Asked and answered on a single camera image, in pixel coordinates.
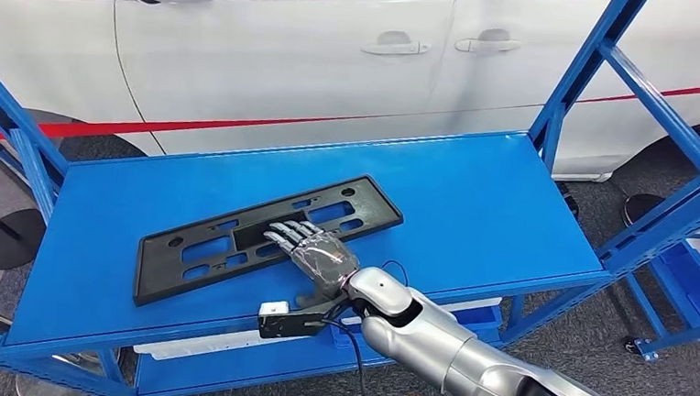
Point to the black round stand base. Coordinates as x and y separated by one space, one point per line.
641 209

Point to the black plastic frame part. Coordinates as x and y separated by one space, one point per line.
157 270

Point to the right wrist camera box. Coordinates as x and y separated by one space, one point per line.
284 326

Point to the red barrier belt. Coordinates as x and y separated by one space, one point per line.
147 125

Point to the blue plastic crate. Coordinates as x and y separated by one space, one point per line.
691 284
476 326

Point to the blue steel shelf rack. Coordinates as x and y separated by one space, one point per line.
478 198

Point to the white car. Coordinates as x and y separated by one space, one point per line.
273 64

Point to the blue wheeled shelf rack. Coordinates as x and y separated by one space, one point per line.
648 349

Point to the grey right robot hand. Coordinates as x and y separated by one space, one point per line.
322 262

